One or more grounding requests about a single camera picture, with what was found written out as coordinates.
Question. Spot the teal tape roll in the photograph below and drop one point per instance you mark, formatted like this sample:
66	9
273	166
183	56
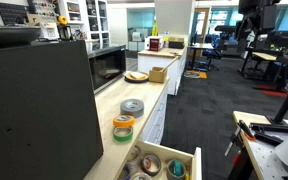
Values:
177	167

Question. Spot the wide grey tape roll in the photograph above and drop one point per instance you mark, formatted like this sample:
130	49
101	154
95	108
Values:
169	171

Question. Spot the white shelf unit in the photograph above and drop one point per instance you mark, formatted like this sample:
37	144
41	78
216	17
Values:
84	20

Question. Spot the red floor mat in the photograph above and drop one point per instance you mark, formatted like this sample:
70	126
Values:
274	92

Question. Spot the black flat bar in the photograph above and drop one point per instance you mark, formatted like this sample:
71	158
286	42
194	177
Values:
267	137

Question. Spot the clear packing tape roll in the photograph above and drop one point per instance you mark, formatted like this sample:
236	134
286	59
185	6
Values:
140	176

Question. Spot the yellow floor mat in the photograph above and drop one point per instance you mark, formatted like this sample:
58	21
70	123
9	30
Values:
202	74

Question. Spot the red tape roll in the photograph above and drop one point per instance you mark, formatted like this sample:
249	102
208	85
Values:
146	164

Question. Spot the grey duct tape roll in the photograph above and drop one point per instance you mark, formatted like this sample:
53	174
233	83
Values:
132	111

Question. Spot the black round dish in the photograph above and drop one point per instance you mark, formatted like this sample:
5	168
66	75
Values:
10	35

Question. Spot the white island counter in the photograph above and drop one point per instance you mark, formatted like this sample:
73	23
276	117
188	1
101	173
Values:
157	63

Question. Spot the wooden spoon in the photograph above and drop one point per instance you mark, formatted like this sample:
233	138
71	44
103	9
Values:
169	64

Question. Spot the large black box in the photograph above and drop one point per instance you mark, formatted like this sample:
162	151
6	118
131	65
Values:
40	110

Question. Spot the blue tape roll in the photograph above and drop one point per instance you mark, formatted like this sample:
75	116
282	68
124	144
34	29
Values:
125	174

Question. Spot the orange masking tape roll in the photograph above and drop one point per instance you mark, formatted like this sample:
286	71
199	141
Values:
123	121

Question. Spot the wooden drawer with white front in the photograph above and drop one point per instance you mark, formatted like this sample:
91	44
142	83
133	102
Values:
165	151

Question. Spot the white drawer cabinet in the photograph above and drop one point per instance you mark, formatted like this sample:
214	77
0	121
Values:
155	120

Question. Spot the black office desk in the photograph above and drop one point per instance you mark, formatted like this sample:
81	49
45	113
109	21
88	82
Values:
200	46

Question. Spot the black duct tape roll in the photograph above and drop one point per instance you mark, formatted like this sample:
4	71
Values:
158	165

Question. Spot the wooden door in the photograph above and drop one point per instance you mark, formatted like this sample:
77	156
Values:
200	25

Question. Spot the yellow plate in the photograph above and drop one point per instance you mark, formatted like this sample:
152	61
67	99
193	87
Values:
130	80

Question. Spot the yellow tape roll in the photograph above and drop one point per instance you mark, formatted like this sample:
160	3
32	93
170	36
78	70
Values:
62	20

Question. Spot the small cardboard box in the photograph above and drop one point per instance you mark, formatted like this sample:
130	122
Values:
176	39

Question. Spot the black office chair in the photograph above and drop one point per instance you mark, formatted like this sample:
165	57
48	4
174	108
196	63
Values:
214	53

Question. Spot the red white toaster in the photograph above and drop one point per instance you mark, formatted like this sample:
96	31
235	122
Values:
156	44

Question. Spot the black microwave oven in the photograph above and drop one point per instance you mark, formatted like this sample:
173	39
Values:
106	68

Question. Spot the yellow caution sign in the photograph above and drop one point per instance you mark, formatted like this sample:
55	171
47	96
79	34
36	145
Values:
154	28

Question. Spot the black pegboard panel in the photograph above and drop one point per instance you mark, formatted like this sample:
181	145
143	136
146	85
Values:
12	13

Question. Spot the small wooden box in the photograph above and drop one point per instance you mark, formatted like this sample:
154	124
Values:
156	77

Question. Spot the green masking tape roll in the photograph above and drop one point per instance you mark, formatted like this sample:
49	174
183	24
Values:
122	137

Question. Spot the slice of toast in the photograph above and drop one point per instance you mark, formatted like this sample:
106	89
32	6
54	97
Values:
138	75

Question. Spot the black orange bar clamp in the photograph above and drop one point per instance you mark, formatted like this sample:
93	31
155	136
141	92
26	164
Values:
242	128

